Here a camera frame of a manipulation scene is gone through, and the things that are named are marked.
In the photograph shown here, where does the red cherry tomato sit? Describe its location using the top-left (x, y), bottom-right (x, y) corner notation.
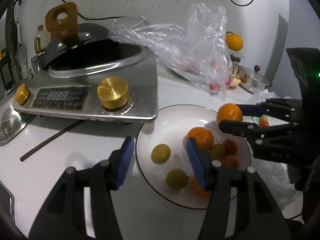
top-left (259, 120), bottom-right (269, 127)

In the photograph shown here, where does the small yellow fruit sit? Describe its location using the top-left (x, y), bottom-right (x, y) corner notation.
top-left (260, 115), bottom-right (268, 121)

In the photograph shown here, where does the mandarin orange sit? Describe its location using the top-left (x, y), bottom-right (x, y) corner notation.
top-left (184, 127), bottom-right (214, 151)
top-left (216, 103), bottom-right (243, 124)

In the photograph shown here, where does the clear box of dark fruits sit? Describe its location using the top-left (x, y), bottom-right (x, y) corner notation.
top-left (230, 54), bottom-right (241, 63)

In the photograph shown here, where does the red tomato on plate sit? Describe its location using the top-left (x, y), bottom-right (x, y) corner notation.
top-left (222, 138), bottom-right (238, 155)
top-left (220, 155), bottom-right (239, 169)

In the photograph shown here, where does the white printed plastic bag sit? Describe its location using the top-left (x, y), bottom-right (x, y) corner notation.
top-left (244, 89), bottom-right (303, 218)

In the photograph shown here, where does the yellow fruit on plate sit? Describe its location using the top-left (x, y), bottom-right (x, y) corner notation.
top-left (209, 143), bottom-right (225, 160)
top-left (166, 168), bottom-right (189, 190)
top-left (151, 144), bottom-right (171, 164)

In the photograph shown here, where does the small steel pot with lid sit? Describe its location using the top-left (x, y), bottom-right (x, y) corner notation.
top-left (237, 65), bottom-right (272, 94)

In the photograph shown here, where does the orange peel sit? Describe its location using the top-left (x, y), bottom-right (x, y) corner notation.
top-left (230, 76), bottom-right (241, 87)

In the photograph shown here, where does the black chopstick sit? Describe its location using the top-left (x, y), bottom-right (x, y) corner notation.
top-left (20, 120), bottom-right (84, 162)

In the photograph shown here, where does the large orange on stand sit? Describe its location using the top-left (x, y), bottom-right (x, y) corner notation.
top-left (226, 31), bottom-right (243, 51)

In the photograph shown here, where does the white round plate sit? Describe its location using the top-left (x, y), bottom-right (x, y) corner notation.
top-left (136, 105), bottom-right (252, 210)

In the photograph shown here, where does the clear plastic bag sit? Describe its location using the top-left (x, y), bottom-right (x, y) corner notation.
top-left (108, 3), bottom-right (232, 99)

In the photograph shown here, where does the steel pot lid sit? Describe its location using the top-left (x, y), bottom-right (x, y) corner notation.
top-left (0, 95), bottom-right (35, 146)

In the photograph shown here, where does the steel induction cooker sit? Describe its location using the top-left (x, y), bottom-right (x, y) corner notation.
top-left (13, 40), bottom-right (158, 123)

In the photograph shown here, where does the oil bottle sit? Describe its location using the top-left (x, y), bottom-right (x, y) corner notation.
top-left (34, 25), bottom-right (51, 55)

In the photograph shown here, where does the black wok wooden handle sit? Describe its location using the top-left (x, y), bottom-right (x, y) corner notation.
top-left (39, 2), bottom-right (148, 72)

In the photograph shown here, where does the black power cable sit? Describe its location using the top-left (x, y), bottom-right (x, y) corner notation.
top-left (40, 0), bottom-right (148, 21)

